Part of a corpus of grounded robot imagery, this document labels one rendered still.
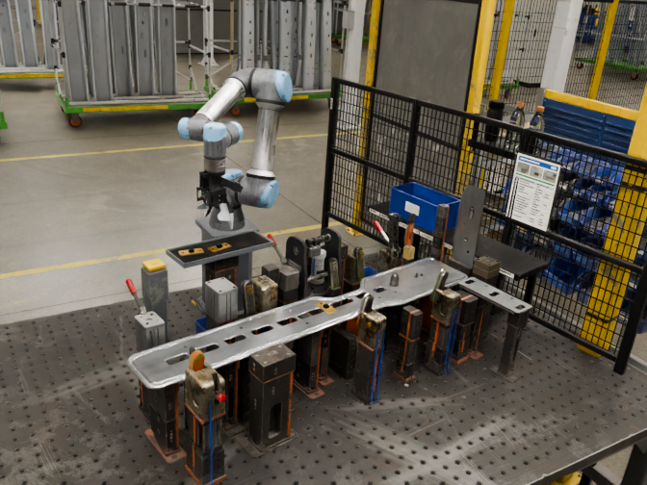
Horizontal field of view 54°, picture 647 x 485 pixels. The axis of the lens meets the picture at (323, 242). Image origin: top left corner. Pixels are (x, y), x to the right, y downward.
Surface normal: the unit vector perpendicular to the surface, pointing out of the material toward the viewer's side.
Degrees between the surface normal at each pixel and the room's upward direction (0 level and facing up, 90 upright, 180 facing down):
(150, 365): 0
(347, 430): 0
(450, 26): 89
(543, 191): 90
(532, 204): 90
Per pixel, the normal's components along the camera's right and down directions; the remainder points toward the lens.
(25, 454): 0.07, -0.91
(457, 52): -0.86, 0.15
